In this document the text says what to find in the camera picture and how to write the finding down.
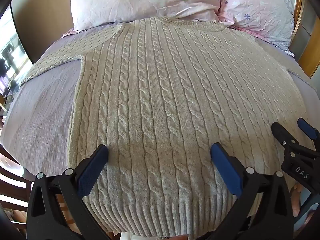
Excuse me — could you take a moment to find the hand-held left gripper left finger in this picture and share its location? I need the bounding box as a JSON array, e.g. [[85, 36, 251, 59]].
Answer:
[[27, 144, 111, 240]]

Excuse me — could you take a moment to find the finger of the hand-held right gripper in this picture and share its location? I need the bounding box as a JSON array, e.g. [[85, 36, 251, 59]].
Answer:
[[297, 118, 320, 153], [271, 121, 300, 153]]

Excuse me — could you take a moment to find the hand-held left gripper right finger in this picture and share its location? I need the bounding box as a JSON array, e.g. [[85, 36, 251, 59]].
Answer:
[[211, 142, 295, 240]]

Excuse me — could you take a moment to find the cream cable-knit sweater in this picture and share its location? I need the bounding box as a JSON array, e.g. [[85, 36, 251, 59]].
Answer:
[[20, 16, 316, 238]]

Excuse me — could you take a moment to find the wooden headboard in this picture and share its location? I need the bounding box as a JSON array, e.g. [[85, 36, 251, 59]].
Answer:
[[290, 0, 320, 78]]

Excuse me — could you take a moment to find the lilac bed sheet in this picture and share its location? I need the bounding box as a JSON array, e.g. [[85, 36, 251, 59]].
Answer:
[[0, 22, 320, 178]]

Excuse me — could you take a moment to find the dark wooden chair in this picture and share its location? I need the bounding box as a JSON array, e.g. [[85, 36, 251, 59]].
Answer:
[[0, 144, 34, 233]]

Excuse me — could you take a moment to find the small pink floral pillow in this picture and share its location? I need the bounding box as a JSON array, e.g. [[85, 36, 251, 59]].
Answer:
[[219, 0, 296, 57]]

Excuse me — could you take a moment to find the window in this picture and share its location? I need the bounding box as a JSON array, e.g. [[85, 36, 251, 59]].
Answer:
[[0, 4, 34, 98]]

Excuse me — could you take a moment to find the large pink floral pillow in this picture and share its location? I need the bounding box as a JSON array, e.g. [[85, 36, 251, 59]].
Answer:
[[71, 0, 223, 32]]

